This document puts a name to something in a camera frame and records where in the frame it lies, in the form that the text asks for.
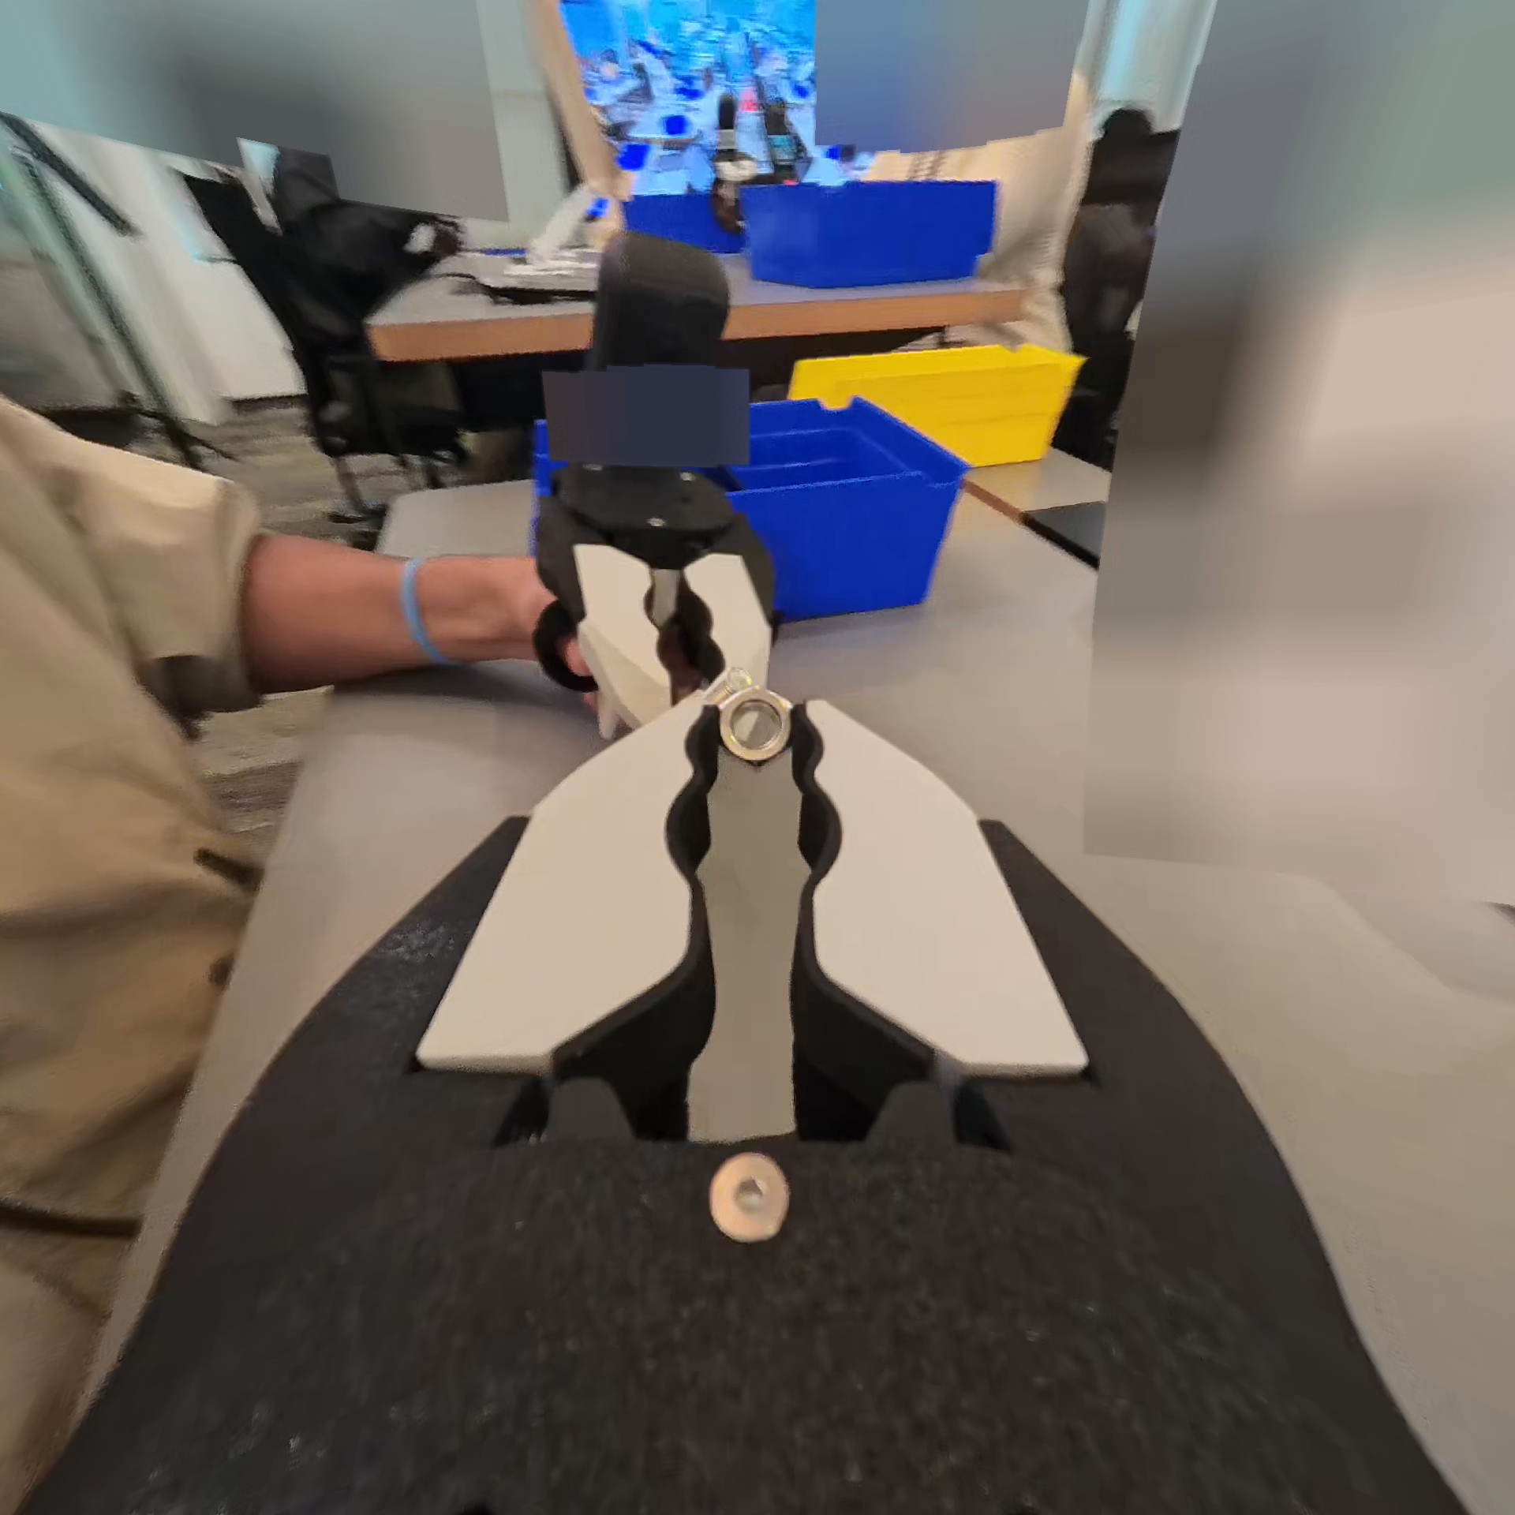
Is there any wooden board document stand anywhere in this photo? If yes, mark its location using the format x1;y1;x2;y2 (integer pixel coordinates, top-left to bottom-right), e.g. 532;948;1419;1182
521;0;629;286

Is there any steel hex nut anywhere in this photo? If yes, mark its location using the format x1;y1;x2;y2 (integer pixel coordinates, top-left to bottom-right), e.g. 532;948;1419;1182
715;690;789;762

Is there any grey closed laptop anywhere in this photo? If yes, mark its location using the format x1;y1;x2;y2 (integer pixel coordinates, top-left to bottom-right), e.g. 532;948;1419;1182
454;255;605;300

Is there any blue plastic bin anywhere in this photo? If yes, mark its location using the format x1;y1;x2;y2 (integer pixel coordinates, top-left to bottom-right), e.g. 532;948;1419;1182
532;398;970;627

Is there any yellow plastic bin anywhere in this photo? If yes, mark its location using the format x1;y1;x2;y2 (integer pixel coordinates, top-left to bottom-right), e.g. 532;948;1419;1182
788;344;1087;466

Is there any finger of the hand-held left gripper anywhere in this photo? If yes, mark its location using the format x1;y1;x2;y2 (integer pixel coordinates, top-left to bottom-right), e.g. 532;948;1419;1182
679;551;777;701
573;546;681;740

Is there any large display screen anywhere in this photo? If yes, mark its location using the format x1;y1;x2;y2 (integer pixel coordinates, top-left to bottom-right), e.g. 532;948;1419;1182
555;0;820;197

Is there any wooden-edged table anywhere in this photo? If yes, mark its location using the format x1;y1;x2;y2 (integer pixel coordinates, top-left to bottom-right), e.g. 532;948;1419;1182
366;243;1024;363

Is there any black flat pad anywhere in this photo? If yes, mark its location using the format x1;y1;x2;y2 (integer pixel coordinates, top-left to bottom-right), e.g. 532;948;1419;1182
1022;504;1107;571

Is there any small blue bin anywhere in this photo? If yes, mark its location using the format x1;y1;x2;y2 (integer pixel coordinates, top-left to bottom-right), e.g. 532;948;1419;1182
620;192;746;253

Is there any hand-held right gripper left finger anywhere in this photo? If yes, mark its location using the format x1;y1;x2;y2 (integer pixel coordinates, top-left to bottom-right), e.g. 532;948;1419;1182
416;699;721;1130

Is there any long blue bin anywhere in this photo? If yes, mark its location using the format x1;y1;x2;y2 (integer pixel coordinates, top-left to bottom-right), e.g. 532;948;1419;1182
741;181;997;289

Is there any studio light on tripod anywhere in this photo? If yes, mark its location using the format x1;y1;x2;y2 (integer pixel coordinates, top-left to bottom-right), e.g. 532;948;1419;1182
0;113;227;470

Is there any person's left hand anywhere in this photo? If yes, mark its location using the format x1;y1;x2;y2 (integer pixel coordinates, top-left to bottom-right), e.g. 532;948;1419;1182
452;555;593;690

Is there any blue wristband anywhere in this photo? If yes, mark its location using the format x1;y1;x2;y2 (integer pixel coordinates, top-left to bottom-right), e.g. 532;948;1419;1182
400;556;461;668

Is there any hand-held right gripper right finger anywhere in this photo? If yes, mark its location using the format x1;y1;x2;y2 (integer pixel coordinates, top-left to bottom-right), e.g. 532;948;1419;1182
789;699;1091;1130

